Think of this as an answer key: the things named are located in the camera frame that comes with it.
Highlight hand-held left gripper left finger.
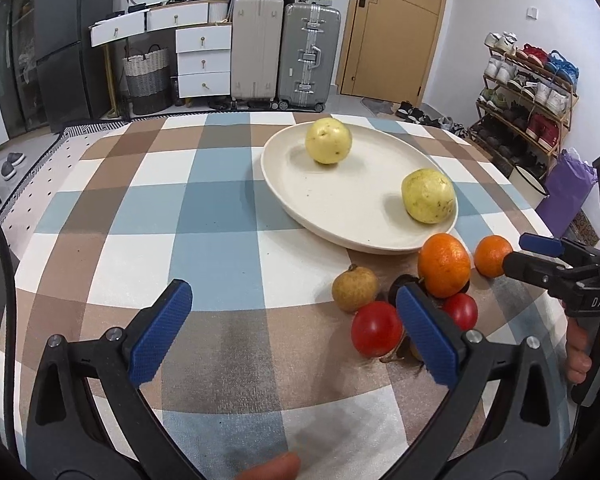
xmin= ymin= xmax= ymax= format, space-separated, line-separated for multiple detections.
xmin=27 ymin=279 xmax=193 ymax=480

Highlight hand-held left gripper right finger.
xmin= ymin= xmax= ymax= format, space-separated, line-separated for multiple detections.
xmin=385 ymin=282 xmax=576 ymax=480

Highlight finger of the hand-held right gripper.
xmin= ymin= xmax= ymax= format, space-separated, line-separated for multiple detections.
xmin=519 ymin=233 xmax=600 ymax=262
xmin=502 ymin=251 xmax=581 ymax=302

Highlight orange mandarin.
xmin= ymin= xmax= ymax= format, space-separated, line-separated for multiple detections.
xmin=418 ymin=233 xmax=472 ymax=299
xmin=474 ymin=235 xmax=515 ymax=279

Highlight red tomato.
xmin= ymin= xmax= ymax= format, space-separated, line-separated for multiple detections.
xmin=440 ymin=293 xmax=479 ymax=332
xmin=351 ymin=301 xmax=405 ymax=358

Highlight dark red cherry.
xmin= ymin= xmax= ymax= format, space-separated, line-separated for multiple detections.
xmin=389 ymin=275 xmax=421 ymax=307

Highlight small brown pear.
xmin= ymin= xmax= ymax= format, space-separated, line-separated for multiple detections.
xmin=331 ymin=264 xmax=379 ymax=313

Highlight cream round plate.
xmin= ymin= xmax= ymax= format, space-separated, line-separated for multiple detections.
xmin=260 ymin=121 xmax=460 ymax=256

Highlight person's right hand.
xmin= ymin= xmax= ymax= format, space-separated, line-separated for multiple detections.
xmin=564 ymin=316 xmax=600 ymax=386

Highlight person's left hand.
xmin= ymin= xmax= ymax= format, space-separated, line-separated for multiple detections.
xmin=237 ymin=452 xmax=302 ymax=480

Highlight brown patterned bag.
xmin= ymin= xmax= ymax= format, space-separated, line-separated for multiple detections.
xmin=570 ymin=210 xmax=600 ymax=246

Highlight purple bag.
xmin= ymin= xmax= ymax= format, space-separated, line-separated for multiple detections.
xmin=536 ymin=149 xmax=598 ymax=238

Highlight white enamel basin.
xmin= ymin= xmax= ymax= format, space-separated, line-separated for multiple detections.
xmin=509 ymin=162 xmax=550 ymax=198

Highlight yellow-green guava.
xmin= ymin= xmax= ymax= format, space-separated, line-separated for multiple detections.
xmin=401 ymin=168 xmax=456 ymax=225
xmin=305 ymin=118 xmax=353 ymax=166

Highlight checkered tablecloth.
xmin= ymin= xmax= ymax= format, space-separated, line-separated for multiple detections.
xmin=0 ymin=110 xmax=581 ymax=480

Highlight group of assorted shoes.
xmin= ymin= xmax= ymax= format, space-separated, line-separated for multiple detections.
xmin=469 ymin=32 xmax=580 ymax=173

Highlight wooden shoe rack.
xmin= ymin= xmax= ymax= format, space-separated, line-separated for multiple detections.
xmin=467 ymin=32 xmax=580 ymax=176

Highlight black sandals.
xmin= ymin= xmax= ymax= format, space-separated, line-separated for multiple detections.
xmin=397 ymin=101 xmax=468 ymax=136

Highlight white dotted striped cloth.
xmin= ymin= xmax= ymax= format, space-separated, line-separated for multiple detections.
xmin=0 ymin=122 xmax=131 ymax=231

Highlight grey door mat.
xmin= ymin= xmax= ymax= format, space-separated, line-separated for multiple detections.
xmin=362 ymin=97 xmax=396 ymax=116

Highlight grey slippers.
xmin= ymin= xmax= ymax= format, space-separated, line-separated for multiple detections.
xmin=0 ymin=152 xmax=27 ymax=181

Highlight wooden door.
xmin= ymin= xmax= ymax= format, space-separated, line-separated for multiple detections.
xmin=336 ymin=0 xmax=453 ymax=106

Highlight grey white woven basket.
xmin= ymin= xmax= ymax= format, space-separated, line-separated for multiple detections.
xmin=122 ymin=44 xmax=173 ymax=116

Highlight white drawer desk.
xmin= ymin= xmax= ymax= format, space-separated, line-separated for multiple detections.
xmin=90 ymin=2 xmax=232 ymax=101

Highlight beige suitcase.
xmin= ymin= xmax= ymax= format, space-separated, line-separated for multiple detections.
xmin=230 ymin=0 xmax=285 ymax=107

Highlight silver suitcase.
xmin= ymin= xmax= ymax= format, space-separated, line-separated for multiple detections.
xmin=277 ymin=2 xmax=342 ymax=112

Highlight dark glass cabinet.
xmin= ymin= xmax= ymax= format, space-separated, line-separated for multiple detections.
xmin=0 ymin=0 xmax=46 ymax=151

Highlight dark refrigerator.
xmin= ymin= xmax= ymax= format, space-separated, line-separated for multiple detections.
xmin=32 ymin=0 xmax=118 ymax=133

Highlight black cable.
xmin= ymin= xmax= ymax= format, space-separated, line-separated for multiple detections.
xmin=0 ymin=195 xmax=21 ymax=461

